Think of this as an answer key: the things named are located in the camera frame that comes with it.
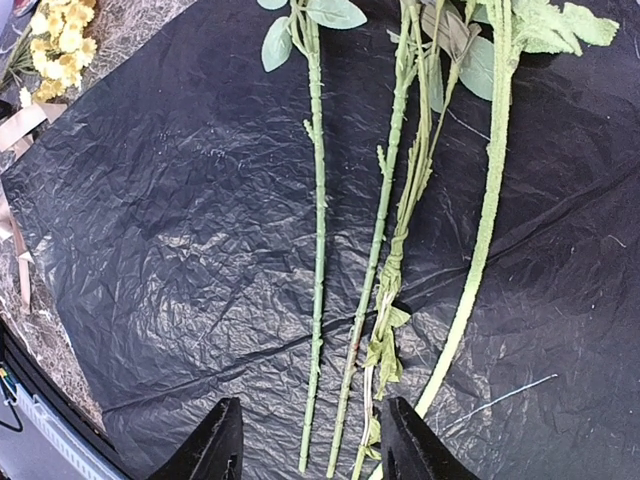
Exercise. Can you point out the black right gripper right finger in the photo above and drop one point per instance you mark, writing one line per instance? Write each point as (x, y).
(411, 450)

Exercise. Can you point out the black front rail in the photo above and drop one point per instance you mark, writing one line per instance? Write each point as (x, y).
(19, 368)

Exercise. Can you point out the small yellow blossom spray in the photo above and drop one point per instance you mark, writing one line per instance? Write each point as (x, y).
(51, 54)

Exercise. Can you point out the beige ribbon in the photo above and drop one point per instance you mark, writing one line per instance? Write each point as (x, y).
(16, 137)

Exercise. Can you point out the yellow fake flower stem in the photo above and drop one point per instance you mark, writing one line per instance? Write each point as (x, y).
(518, 27)

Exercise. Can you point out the white cable duct strip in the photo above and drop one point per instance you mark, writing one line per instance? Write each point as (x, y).
(75, 451)

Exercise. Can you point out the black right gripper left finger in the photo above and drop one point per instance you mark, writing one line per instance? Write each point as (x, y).
(213, 451)

